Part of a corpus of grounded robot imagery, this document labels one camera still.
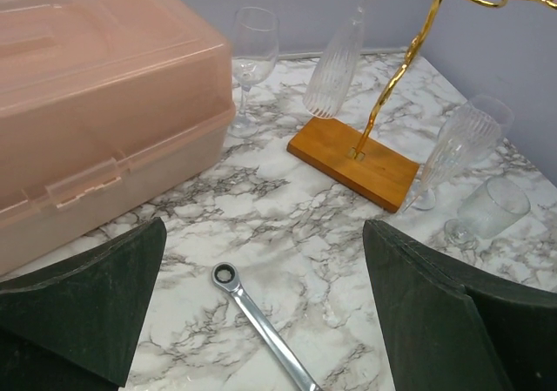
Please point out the pink plastic storage box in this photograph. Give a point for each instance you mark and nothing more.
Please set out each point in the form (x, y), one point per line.
(105, 104)

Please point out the ribbed clear champagne flute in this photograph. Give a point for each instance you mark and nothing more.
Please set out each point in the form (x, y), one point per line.
(333, 74)

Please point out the clear wine glass back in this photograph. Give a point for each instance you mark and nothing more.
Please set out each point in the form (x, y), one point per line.
(255, 50)

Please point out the silver ratchet wrench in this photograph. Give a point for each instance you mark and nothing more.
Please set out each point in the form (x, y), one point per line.
(225, 276)

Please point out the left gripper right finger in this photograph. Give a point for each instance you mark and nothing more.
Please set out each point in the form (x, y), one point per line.
(448, 325)

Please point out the gold wire glass rack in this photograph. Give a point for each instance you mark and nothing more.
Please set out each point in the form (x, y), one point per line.
(351, 157)

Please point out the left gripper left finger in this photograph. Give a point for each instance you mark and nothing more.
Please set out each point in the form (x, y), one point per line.
(75, 324)

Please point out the clear wine glass right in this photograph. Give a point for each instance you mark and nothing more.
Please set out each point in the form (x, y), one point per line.
(491, 121)

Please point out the clear wine glass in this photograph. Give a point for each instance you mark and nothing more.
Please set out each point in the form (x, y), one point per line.
(491, 121)
(255, 50)

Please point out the short clear goblet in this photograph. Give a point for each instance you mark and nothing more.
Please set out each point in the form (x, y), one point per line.
(489, 210)

